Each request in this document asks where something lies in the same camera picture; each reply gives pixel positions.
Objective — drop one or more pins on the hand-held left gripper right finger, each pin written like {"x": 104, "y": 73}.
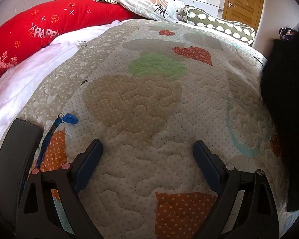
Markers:
{"x": 209, "y": 169}

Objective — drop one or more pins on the black pants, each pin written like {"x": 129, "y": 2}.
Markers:
{"x": 284, "y": 104}

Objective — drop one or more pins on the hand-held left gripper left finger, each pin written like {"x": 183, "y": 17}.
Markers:
{"x": 87, "y": 169}

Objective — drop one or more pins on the black flat case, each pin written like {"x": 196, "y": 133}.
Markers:
{"x": 15, "y": 154}

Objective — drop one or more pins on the blue plastic clip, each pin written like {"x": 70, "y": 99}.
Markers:
{"x": 71, "y": 118}

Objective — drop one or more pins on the patchwork quilt with hearts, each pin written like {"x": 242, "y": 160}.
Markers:
{"x": 149, "y": 109}

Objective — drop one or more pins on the white bed sheet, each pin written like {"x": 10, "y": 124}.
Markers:
{"x": 22, "y": 84}

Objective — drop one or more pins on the white floral pillow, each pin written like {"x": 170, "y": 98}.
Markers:
{"x": 144, "y": 0}

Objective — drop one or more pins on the long red pillow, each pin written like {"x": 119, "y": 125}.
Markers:
{"x": 39, "y": 29}

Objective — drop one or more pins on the cluttered rack of clothes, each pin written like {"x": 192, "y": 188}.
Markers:
{"x": 287, "y": 33}

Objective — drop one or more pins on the green polka dot pillow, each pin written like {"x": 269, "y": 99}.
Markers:
{"x": 214, "y": 22}

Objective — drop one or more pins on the wooden door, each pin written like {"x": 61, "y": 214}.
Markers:
{"x": 241, "y": 0}

